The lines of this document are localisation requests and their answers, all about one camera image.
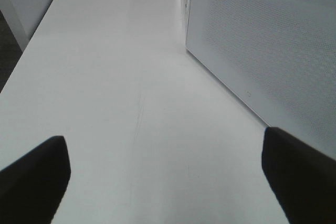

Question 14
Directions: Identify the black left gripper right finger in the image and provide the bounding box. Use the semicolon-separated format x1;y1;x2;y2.
261;127;335;223

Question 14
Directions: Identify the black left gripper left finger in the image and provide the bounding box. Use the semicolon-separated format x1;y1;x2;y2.
1;136;71;223

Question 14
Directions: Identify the white microwave door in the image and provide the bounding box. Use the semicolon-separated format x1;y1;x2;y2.
186;0;335;158

